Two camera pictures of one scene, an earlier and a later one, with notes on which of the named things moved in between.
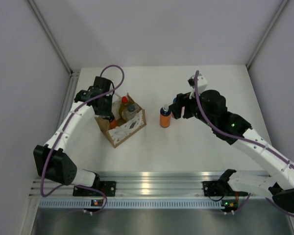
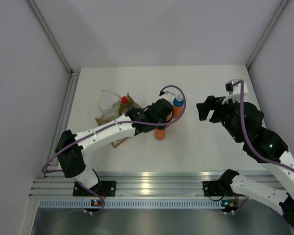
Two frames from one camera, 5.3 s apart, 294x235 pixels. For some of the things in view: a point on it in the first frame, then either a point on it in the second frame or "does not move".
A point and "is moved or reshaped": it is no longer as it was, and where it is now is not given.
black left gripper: x=107 y=112 → x=160 y=127
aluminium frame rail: x=183 y=183 does not move
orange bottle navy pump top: x=112 y=123 is moved or reshaped
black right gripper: x=183 y=100 → x=211 y=104
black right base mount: x=220 y=188 does not move
